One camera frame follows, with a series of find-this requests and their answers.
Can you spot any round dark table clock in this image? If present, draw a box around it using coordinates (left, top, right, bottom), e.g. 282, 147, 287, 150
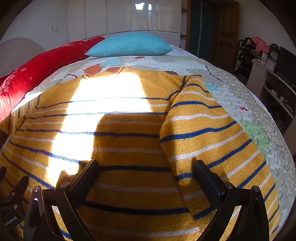
268, 43, 280, 62

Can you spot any dark wooden door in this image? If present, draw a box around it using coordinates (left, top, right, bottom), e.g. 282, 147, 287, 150
185, 1, 240, 73

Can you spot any yellow striped knit sweater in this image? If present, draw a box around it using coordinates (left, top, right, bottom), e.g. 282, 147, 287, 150
1, 67, 280, 240

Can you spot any turquoise knit pillow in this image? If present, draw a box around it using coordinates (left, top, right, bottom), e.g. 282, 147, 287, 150
85, 32, 173, 58

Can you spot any white shelf unit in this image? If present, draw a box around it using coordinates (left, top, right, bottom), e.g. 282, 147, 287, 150
234, 40, 296, 142

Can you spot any white arched headboard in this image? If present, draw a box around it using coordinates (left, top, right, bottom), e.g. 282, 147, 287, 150
0, 37, 45, 77

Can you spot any white glossy wardrobe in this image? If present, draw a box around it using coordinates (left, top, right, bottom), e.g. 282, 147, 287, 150
66, 0, 181, 47

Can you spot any long red pillow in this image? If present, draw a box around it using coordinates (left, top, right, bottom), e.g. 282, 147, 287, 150
1, 36, 105, 120

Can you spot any patchwork quilted bedspread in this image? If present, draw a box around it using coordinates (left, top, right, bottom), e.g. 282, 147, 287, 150
14, 47, 295, 225

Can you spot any pink cloth on shelf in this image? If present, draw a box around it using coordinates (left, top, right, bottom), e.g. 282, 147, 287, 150
251, 37, 269, 54

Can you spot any purple square clock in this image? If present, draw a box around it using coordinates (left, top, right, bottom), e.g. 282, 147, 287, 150
265, 58, 277, 72

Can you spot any black television screen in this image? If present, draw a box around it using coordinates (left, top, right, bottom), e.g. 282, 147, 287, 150
277, 46, 296, 85

